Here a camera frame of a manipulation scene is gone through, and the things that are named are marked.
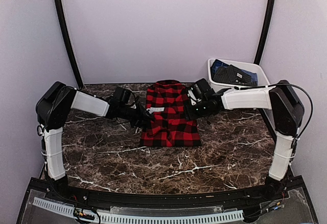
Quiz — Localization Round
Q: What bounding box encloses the white plastic bin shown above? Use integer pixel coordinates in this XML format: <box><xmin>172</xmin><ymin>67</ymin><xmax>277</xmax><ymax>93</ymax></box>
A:
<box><xmin>207</xmin><ymin>58</ymin><xmax>270</xmax><ymax>91</ymax></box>

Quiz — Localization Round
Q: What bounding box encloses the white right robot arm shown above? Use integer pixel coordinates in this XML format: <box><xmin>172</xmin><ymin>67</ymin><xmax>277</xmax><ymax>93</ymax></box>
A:
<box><xmin>184</xmin><ymin>79</ymin><xmax>305</xmax><ymax>181</ymax></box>

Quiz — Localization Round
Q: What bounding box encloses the black frame post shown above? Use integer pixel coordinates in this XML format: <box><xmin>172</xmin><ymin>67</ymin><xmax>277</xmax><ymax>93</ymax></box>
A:
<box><xmin>253</xmin><ymin>0</ymin><xmax>275</xmax><ymax>65</ymax></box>
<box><xmin>54</xmin><ymin>0</ymin><xmax>84</xmax><ymax>88</ymax></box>

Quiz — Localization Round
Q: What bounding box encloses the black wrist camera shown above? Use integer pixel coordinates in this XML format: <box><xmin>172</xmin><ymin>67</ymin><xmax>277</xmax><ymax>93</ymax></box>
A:
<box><xmin>186</xmin><ymin>78</ymin><xmax>215</xmax><ymax>106</ymax></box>
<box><xmin>112</xmin><ymin>87</ymin><xmax>139</xmax><ymax>107</ymax></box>

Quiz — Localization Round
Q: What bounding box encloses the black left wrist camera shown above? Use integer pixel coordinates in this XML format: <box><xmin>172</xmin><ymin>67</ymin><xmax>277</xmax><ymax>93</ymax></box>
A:
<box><xmin>112</xmin><ymin>87</ymin><xmax>139</xmax><ymax>107</ymax></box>

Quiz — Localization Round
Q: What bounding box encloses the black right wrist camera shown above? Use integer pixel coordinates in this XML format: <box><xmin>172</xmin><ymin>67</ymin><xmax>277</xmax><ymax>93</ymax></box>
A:
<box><xmin>186</xmin><ymin>78</ymin><xmax>215</xmax><ymax>106</ymax></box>

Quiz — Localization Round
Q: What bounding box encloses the dark blue plaid shirt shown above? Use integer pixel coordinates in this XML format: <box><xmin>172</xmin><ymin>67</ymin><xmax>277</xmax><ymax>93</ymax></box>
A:
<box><xmin>211</xmin><ymin>59</ymin><xmax>229</xmax><ymax>69</ymax></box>

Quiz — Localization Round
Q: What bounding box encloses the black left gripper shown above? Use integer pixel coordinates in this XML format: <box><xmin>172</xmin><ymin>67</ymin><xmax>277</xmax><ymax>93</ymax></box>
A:
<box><xmin>120</xmin><ymin>103</ymin><xmax>155</xmax><ymax>128</ymax></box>

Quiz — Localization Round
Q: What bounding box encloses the grey striped shirt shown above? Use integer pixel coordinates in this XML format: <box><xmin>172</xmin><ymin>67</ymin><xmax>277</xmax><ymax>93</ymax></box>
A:
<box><xmin>213</xmin><ymin>65</ymin><xmax>256</xmax><ymax>87</ymax></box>

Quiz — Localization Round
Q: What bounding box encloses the black left frame post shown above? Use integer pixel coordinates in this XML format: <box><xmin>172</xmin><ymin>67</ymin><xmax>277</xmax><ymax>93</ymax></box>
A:
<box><xmin>54</xmin><ymin>0</ymin><xmax>84</xmax><ymax>88</ymax></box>

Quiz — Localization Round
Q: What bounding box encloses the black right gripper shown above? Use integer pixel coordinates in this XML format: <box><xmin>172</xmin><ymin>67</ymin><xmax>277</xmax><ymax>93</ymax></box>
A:
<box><xmin>182</xmin><ymin>100</ymin><xmax>210</xmax><ymax>121</ymax></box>

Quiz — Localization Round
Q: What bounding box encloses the white slotted cable duct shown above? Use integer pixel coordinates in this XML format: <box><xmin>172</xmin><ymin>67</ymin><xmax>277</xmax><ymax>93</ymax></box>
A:
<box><xmin>32</xmin><ymin>197</ymin><xmax>244</xmax><ymax>224</ymax></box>

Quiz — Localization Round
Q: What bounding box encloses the red black plaid shirt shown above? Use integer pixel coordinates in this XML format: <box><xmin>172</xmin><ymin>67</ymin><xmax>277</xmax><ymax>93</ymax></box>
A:
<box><xmin>140</xmin><ymin>80</ymin><xmax>201</xmax><ymax>147</ymax></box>

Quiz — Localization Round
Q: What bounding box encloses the black front rail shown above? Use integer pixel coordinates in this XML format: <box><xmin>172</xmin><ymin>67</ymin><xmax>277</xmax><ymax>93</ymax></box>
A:
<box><xmin>45</xmin><ymin>184</ymin><xmax>282</xmax><ymax>209</ymax></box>

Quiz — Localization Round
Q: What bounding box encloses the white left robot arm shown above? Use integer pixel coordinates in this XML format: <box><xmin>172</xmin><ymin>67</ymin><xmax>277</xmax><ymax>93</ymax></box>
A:
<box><xmin>36</xmin><ymin>82</ymin><xmax>154</xmax><ymax>181</ymax></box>

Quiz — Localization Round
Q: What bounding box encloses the black right frame post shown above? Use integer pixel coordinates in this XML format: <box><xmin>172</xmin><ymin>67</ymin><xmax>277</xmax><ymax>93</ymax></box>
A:
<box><xmin>253</xmin><ymin>0</ymin><xmax>275</xmax><ymax>65</ymax></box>

